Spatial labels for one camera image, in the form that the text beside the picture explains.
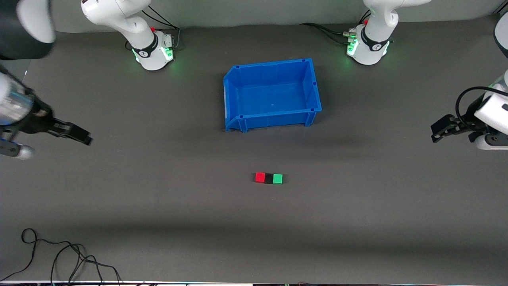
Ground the dark grey table mat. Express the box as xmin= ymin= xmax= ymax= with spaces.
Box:
xmin=0 ymin=15 xmax=508 ymax=284

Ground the blue plastic storage bin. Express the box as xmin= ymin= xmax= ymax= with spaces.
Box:
xmin=223 ymin=58 xmax=323 ymax=133

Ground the loose black cable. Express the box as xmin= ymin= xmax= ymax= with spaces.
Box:
xmin=0 ymin=228 xmax=122 ymax=285

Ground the black right arm base cable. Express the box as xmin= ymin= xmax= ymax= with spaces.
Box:
xmin=125 ymin=6 xmax=181 ymax=51

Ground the black arm base cable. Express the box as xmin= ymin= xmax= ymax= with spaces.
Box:
xmin=299 ymin=10 xmax=371 ymax=45
xmin=125 ymin=6 xmax=181 ymax=51

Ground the black left arm base cable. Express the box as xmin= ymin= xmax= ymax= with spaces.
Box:
xmin=299 ymin=10 xmax=371 ymax=45

